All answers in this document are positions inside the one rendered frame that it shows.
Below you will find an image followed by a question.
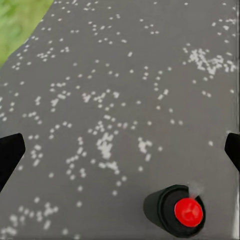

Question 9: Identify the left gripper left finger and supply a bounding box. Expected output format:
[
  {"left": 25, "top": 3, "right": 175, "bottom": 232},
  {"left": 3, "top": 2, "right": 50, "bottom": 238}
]
[{"left": 0, "top": 133, "right": 26, "bottom": 192}]

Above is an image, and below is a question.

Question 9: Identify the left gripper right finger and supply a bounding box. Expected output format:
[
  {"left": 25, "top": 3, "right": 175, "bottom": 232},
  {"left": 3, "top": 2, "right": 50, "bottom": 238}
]
[{"left": 224, "top": 132, "right": 240, "bottom": 172}]

